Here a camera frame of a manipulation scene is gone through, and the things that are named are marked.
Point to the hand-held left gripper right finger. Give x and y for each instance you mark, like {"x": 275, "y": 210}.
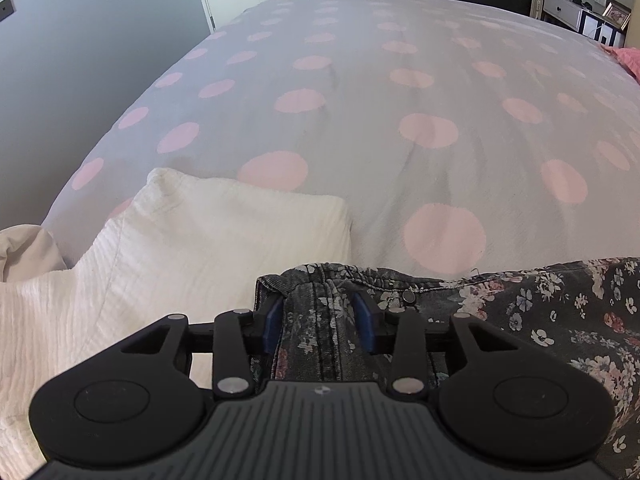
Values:
{"x": 363, "y": 321}

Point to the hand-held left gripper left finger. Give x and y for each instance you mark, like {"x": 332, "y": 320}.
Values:
{"x": 272, "y": 328}

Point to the grey floral denim pants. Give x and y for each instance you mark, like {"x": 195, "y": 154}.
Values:
{"x": 540, "y": 320}

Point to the white textured cloth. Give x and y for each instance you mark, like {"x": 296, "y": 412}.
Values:
{"x": 165, "y": 265}

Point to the pink polka dot bedspread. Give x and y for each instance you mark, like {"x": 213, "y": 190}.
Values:
{"x": 380, "y": 125}

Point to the cream pillow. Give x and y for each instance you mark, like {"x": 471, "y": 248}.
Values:
{"x": 27, "y": 252}

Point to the pink pillow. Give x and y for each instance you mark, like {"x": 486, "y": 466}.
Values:
{"x": 626, "y": 58}

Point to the white side table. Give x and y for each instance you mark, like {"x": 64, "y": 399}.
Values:
{"x": 570, "y": 12}

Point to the picture frame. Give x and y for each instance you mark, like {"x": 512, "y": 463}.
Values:
{"x": 616, "y": 14}

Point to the wall light switch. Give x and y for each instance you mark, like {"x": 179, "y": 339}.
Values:
{"x": 5, "y": 9}

